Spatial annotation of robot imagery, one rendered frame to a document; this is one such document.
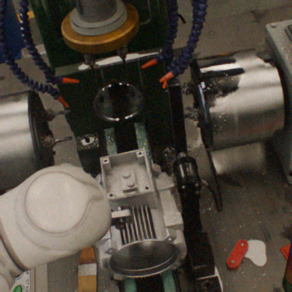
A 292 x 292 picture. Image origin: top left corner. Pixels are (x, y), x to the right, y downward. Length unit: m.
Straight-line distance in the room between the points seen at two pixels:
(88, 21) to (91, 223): 0.65
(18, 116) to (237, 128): 0.54
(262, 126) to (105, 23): 0.46
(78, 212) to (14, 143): 0.72
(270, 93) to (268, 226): 0.37
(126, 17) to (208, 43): 0.82
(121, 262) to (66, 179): 0.63
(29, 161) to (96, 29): 0.37
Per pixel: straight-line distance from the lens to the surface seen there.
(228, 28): 2.03
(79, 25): 1.15
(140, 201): 1.07
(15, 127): 1.26
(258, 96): 1.26
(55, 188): 0.56
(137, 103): 1.44
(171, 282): 1.20
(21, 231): 0.61
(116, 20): 1.14
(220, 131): 1.26
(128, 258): 1.20
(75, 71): 1.36
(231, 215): 1.42
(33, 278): 1.08
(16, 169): 1.29
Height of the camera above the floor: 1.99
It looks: 48 degrees down
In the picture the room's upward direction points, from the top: 10 degrees counter-clockwise
